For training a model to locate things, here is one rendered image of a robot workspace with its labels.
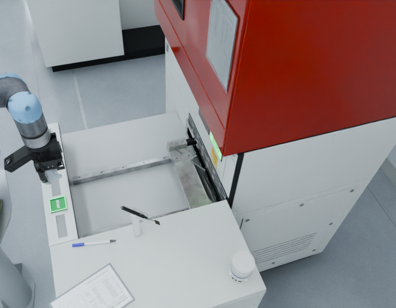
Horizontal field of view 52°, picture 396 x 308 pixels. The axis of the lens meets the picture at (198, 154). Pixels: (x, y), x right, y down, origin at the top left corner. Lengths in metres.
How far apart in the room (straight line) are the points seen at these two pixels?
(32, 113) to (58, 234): 0.49
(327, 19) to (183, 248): 0.81
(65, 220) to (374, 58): 1.09
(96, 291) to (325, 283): 1.51
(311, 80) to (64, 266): 0.93
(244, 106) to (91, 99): 2.23
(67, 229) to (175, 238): 0.36
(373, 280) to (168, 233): 1.53
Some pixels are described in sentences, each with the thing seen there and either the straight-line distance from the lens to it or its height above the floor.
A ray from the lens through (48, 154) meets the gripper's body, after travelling 1.26.
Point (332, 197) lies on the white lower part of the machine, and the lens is 1.86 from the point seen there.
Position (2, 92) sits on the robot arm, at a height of 1.44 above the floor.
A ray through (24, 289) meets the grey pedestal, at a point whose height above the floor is 0.15.
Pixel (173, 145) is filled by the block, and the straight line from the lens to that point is 1.68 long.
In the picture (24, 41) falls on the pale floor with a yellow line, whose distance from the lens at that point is 3.93.
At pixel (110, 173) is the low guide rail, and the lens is 1.69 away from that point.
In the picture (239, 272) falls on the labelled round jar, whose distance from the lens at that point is 1.25.
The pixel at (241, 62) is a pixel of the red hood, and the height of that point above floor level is 1.59.
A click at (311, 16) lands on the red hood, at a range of 1.01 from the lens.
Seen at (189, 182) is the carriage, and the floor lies 0.88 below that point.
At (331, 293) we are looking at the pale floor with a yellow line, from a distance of 2.50.
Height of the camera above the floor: 2.20
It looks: 51 degrees down
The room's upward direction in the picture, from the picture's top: 5 degrees clockwise
